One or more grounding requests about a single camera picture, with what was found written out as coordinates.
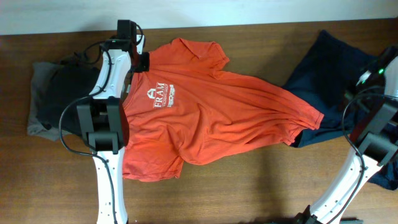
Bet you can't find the orange printed t-shirt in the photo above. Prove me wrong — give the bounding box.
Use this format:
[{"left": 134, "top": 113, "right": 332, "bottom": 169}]
[{"left": 123, "top": 38, "right": 323, "bottom": 182}]

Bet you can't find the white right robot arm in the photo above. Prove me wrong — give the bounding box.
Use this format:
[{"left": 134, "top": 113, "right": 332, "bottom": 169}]
[{"left": 292, "top": 46, "right": 397, "bottom": 223}]

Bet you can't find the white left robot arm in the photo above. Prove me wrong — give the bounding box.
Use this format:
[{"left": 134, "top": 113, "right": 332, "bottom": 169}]
[{"left": 76, "top": 20, "right": 149, "bottom": 223}]

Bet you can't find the navy blue garment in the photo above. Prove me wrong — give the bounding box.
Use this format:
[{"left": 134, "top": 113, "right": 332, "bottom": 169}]
[{"left": 281, "top": 29, "right": 398, "bottom": 191}]

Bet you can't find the black folded garment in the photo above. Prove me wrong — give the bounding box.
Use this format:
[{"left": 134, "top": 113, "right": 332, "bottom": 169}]
[{"left": 37, "top": 56, "right": 100, "bottom": 130}]

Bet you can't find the grey folded garment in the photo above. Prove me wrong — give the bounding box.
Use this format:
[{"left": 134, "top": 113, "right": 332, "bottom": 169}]
[{"left": 26, "top": 62, "right": 63, "bottom": 141}]

